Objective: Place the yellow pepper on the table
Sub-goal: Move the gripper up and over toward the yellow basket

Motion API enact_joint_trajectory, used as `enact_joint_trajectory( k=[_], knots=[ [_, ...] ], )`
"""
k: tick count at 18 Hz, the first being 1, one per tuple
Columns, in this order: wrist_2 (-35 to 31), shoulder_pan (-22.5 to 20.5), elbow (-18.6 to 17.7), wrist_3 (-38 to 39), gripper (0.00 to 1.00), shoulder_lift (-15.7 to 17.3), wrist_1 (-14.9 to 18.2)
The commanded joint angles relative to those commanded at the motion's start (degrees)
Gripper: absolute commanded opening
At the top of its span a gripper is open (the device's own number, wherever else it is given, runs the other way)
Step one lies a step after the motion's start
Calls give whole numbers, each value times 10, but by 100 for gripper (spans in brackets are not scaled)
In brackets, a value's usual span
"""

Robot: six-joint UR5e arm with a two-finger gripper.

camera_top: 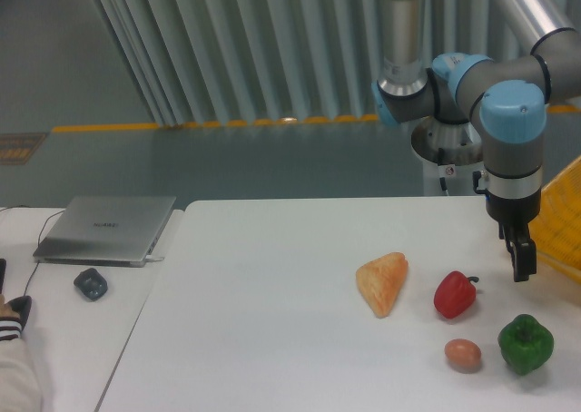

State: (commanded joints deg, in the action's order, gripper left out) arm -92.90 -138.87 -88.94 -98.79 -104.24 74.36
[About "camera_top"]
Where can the yellow plastic basket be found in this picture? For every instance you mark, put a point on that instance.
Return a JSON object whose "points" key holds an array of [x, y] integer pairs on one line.
{"points": [[556, 229]]}

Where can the black computer mouse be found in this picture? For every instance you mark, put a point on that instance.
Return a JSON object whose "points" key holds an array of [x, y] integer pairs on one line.
{"points": [[22, 306]]}

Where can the black power adapter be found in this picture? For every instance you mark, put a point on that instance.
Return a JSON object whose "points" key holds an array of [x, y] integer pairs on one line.
{"points": [[91, 284]]}

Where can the silver laptop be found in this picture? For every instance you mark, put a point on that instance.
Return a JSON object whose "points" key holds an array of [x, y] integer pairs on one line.
{"points": [[106, 230]]}

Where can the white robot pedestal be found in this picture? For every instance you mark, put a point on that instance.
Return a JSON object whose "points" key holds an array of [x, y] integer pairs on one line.
{"points": [[449, 154]]}

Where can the orange triangular bread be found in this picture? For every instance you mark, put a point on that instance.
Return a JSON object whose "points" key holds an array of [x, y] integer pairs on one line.
{"points": [[379, 282]]}

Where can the brown egg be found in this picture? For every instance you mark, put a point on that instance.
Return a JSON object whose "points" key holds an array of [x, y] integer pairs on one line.
{"points": [[463, 353]]}

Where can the white side table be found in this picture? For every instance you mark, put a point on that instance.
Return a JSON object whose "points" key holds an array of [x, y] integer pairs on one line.
{"points": [[75, 343]]}

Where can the red bell pepper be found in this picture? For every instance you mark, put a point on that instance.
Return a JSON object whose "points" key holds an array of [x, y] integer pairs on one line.
{"points": [[455, 294]]}

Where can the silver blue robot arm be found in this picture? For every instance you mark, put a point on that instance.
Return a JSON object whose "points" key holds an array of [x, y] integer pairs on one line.
{"points": [[505, 103]]}

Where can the person hand on mouse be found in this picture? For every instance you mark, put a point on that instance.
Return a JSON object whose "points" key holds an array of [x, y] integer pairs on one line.
{"points": [[5, 307]]}

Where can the black keyboard edge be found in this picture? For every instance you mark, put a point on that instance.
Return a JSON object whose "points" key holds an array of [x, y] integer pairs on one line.
{"points": [[2, 274]]}

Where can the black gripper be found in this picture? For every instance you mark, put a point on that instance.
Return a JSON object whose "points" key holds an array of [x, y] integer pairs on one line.
{"points": [[518, 242]]}

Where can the green bell pepper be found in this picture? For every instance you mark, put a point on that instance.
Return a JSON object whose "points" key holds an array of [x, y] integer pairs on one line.
{"points": [[525, 344]]}

